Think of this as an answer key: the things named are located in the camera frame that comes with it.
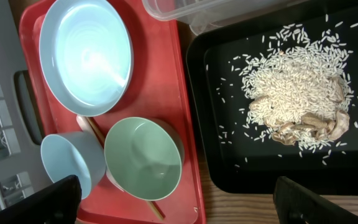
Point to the red plastic tray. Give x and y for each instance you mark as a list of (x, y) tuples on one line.
[(157, 91)]

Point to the grey plastic dishwasher rack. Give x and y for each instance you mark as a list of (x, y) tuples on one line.
[(21, 171)]

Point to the clear plastic waste bin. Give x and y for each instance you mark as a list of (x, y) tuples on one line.
[(205, 15)]

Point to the pile of rice waste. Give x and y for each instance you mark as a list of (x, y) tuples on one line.
[(299, 96)]

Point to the light blue round plate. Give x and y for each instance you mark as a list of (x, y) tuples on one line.
[(86, 55)]

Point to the light blue bowl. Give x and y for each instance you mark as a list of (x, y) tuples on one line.
[(75, 153)]

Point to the green bowl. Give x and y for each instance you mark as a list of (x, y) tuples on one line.
[(145, 157)]

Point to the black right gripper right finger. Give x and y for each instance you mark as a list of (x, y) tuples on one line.
[(296, 204)]

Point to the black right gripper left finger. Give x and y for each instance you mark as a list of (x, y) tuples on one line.
[(57, 203)]

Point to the black food waste tray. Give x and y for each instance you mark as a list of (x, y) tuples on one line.
[(238, 161)]

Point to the wooden chopstick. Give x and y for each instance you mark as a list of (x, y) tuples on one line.
[(101, 137)]

